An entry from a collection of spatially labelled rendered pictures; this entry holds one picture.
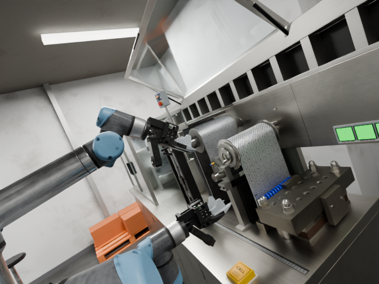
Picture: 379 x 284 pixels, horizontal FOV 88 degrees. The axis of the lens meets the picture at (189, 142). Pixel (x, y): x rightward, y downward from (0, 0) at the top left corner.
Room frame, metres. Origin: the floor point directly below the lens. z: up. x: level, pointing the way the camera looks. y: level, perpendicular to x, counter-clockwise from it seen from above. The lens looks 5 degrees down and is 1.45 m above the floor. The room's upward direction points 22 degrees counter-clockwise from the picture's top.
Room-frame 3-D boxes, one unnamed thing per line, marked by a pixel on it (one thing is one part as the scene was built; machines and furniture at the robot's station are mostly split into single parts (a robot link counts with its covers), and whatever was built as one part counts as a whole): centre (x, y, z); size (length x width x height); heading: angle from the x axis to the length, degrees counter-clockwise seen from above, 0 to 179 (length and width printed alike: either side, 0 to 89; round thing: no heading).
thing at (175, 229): (0.66, 0.16, 1.11); 0.08 x 0.05 x 0.08; 25
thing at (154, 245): (0.62, 0.23, 1.11); 0.11 x 0.08 x 0.09; 115
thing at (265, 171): (0.85, -0.27, 1.11); 0.23 x 0.01 x 0.18; 115
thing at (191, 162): (1.56, 0.07, 1.19); 0.14 x 0.14 x 0.57
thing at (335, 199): (0.68, -0.41, 0.97); 0.10 x 0.03 x 0.11; 115
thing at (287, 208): (0.65, -0.23, 1.05); 0.04 x 0.04 x 0.04
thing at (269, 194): (0.83, -0.28, 1.03); 0.21 x 0.04 x 0.03; 115
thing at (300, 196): (0.76, -0.36, 1.00); 0.40 x 0.16 x 0.06; 115
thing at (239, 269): (0.62, 0.01, 0.91); 0.07 x 0.07 x 0.02; 25
